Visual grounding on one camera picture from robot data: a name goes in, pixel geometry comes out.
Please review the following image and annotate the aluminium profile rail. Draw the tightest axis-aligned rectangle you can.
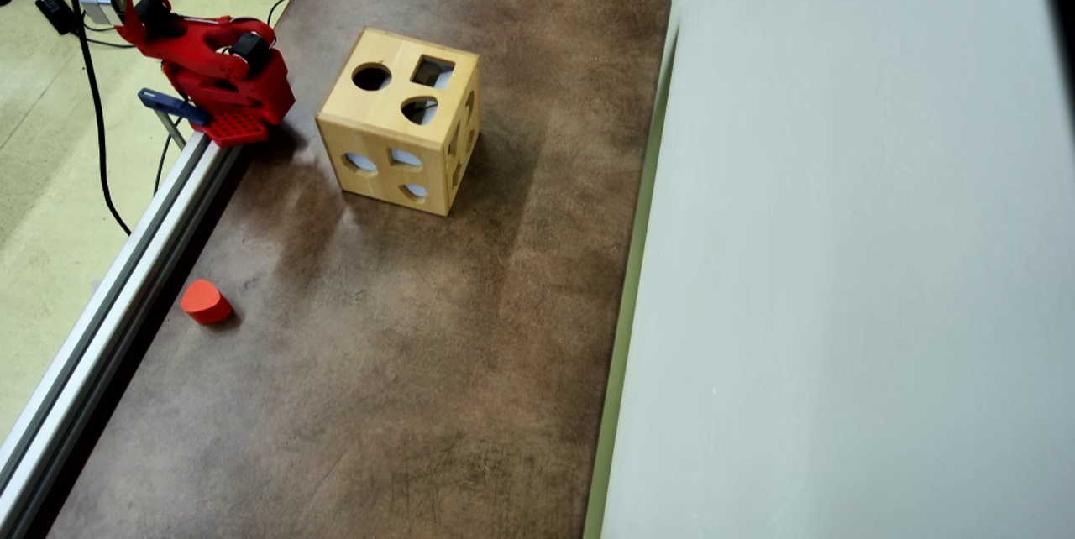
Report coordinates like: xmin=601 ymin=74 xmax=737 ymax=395
xmin=0 ymin=132 xmax=244 ymax=539

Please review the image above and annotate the wooden shape sorter box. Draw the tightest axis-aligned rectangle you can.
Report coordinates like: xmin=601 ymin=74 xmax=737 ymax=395
xmin=316 ymin=27 xmax=481 ymax=217

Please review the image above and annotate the black camera cable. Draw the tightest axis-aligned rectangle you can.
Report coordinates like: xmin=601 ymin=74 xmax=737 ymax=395
xmin=64 ymin=0 xmax=134 ymax=236

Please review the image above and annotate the black power adapter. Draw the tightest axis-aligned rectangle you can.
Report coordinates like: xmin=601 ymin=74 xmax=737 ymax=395
xmin=35 ymin=0 xmax=83 ymax=36

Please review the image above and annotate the brown table mat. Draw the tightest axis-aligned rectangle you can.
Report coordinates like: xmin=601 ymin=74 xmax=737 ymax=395
xmin=46 ymin=0 xmax=671 ymax=539

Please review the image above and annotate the red rounded wooden block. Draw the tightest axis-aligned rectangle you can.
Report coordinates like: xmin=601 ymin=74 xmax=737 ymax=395
xmin=181 ymin=279 xmax=233 ymax=326

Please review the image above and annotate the black adapter cable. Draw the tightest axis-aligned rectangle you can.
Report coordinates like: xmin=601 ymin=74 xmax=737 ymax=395
xmin=7 ymin=0 xmax=135 ymax=49

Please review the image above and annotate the blue clamp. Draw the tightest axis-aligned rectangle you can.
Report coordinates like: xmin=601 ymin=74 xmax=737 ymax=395
xmin=139 ymin=88 xmax=211 ymax=150

